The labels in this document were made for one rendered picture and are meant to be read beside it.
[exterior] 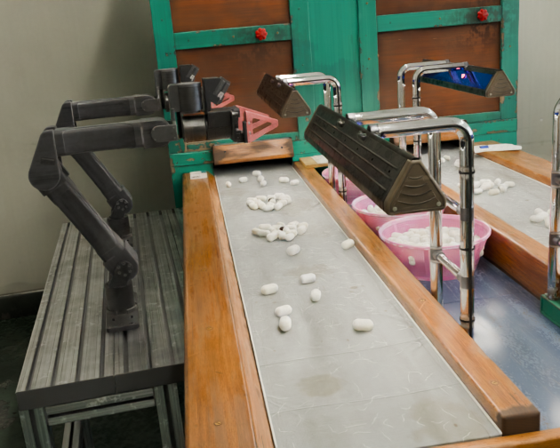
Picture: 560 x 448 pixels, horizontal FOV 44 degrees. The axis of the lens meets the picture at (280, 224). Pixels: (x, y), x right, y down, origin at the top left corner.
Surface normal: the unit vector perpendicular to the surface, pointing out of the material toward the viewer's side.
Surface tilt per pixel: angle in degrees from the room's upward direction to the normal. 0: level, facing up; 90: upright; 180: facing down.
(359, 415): 0
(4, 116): 90
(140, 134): 87
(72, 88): 90
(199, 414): 0
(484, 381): 0
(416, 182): 90
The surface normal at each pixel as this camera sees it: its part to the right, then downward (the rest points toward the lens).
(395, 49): 0.14, 0.28
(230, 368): -0.08, -0.95
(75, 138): 0.35, 0.19
